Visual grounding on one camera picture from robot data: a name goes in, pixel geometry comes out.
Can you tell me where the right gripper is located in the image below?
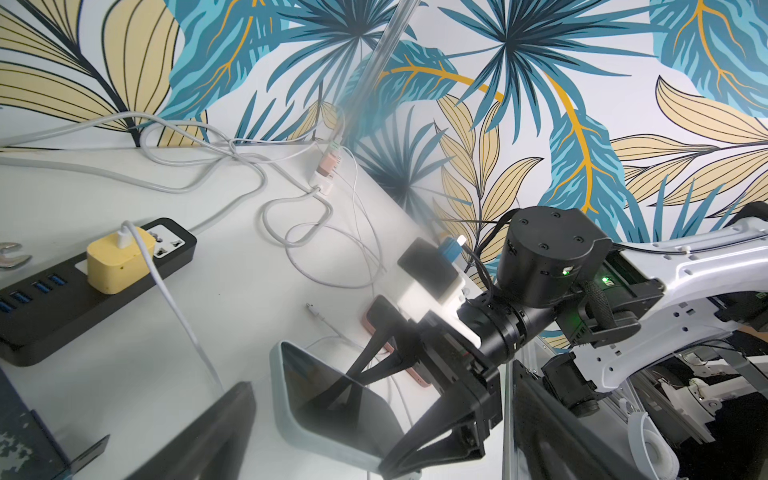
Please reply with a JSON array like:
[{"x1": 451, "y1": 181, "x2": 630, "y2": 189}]
[{"x1": 346, "y1": 296, "x2": 501, "y2": 479}]

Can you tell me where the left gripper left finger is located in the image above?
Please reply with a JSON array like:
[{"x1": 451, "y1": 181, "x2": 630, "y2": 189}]
[{"x1": 129, "y1": 382, "x2": 257, "y2": 479}]

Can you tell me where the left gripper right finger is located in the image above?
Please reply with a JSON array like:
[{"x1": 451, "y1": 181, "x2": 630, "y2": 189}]
[{"x1": 511, "y1": 360, "x2": 644, "y2": 480}]

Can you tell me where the light blue case phone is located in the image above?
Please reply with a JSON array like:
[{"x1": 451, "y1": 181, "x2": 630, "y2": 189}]
[{"x1": 269, "y1": 341, "x2": 404, "y2": 475}]

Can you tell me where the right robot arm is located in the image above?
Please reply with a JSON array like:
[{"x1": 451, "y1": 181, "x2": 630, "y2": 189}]
[{"x1": 349, "y1": 202, "x2": 767, "y2": 479}]

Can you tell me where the yellow charger plug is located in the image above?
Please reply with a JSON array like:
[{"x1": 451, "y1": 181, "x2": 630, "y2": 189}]
[{"x1": 86, "y1": 226, "x2": 149, "y2": 295}]

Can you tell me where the black power strip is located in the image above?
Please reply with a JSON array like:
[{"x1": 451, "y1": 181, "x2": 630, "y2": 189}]
[{"x1": 1, "y1": 218, "x2": 197, "y2": 367}]

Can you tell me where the white power strip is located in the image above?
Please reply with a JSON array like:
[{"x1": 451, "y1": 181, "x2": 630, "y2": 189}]
[{"x1": 310, "y1": 171, "x2": 335, "y2": 196}]

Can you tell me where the pink charger plug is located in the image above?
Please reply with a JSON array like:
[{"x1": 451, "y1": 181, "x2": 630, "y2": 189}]
[{"x1": 316, "y1": 151, "x2": 342, "y2": 178}]

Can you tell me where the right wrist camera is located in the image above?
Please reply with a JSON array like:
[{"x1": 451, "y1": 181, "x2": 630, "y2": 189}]
[{"x1": 389, "y1": 238, "x2": 466, "y2": 322}]

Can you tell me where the dark grey network switch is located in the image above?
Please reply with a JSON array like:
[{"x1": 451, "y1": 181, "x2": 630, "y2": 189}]
[{"x1": 1, "y1": 371, "x2": 110, "y2": 479}]

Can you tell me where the grey power strip cable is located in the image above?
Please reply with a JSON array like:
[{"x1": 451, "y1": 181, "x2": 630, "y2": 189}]
[{"x1": 0, "y1": 110, "x2": 385, "y2": 290}]

